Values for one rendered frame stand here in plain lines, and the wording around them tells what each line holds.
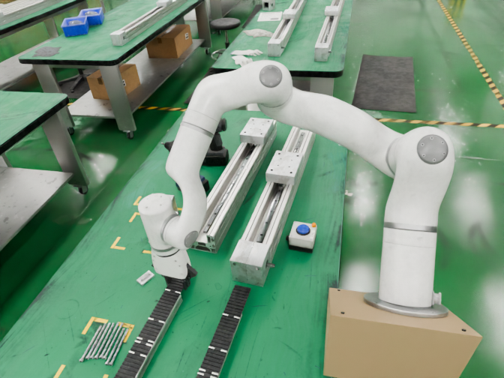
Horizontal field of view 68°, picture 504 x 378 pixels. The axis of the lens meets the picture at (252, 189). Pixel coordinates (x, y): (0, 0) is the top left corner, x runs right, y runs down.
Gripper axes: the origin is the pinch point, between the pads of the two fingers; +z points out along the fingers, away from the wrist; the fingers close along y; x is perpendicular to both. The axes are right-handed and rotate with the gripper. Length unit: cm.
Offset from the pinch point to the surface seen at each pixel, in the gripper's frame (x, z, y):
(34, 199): 74, 60, -157
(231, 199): 35.3, -4.4, 4.9
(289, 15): 272, -7, -30
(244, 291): 2.1, 0.6, 20.8
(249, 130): 77, -8, -2
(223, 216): 26.0, -4.4, 5.3
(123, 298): -8.0, 3.9, -15.4
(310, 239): 24.9, -1.9, 35.7
